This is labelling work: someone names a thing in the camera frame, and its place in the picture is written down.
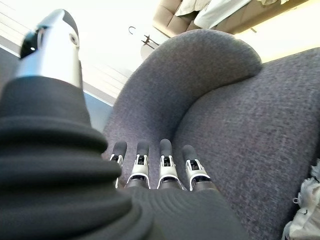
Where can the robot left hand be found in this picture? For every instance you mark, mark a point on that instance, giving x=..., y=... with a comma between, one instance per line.
x=50, y=155

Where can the white fringed cushion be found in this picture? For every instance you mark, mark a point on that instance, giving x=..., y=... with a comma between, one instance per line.
x=307, y=215

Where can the beige sofa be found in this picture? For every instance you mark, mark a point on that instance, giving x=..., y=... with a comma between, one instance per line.
x=170, y=22

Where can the large glossy flat screen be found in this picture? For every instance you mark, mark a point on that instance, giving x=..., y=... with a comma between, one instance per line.
x=98, y=110

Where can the small round pale table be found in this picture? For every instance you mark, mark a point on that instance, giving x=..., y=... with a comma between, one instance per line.
x=148, y=50

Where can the black curved hook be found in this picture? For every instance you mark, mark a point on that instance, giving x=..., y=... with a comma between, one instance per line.
x=131, y=28

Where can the grey fabric armchair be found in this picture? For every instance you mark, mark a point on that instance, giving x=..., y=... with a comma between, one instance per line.
x=237, y=125

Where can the crumpled white cloth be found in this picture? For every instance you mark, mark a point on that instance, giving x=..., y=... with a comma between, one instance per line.
x=190, y=6

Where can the white sheet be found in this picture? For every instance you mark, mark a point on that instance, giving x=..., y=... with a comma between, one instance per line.
x=220, y=12

